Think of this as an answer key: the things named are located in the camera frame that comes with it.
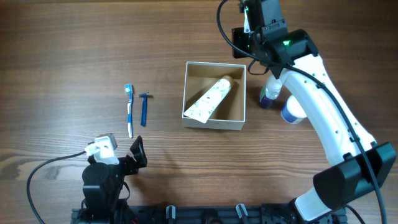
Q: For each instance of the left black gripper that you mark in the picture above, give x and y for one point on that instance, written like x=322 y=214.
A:
x=132 y=167

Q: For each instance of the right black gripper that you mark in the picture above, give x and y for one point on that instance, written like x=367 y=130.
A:
x=237 y=36

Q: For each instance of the blue disposable razor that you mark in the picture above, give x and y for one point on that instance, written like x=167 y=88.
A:
x=144 y=97

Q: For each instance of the blue white toothbrush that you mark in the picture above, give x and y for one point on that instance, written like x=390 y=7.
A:
x=129 y=91

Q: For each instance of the clear blue spray bottle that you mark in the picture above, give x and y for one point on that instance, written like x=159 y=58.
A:
x=270 y=92

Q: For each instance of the white cosmetic tube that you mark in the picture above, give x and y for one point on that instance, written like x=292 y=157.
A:
x=204 y=107

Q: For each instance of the blue jar white lid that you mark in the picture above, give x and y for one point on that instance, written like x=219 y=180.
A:
x=292 y=112

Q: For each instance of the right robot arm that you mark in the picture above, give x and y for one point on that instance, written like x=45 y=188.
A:
x=358 y=164

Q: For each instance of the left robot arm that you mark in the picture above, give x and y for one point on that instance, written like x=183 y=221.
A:
x=103 y=181

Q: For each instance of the white cardboard box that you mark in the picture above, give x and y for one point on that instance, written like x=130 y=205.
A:
x=199 y=78

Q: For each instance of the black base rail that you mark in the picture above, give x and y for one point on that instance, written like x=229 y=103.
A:
x=232 y=214

